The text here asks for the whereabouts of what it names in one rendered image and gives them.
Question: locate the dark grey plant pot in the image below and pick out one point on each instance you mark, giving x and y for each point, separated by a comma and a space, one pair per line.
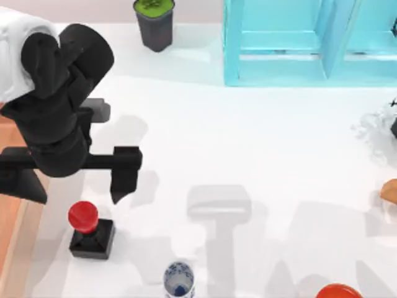
156, 28

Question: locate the blue and white cup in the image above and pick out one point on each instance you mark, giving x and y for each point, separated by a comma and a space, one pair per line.
180, 279

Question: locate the red bowl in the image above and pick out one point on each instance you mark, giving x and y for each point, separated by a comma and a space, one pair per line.
339, 291

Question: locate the light blue rack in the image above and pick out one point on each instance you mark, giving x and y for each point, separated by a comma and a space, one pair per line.
279, 66

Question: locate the red trophy on black base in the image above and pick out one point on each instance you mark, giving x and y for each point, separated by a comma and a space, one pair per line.
90, 236

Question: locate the white plant in black pot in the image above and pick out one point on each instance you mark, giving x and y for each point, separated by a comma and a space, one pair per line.
376, 130

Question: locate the grey rounded camera box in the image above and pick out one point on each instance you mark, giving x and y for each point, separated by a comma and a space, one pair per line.
100, 110

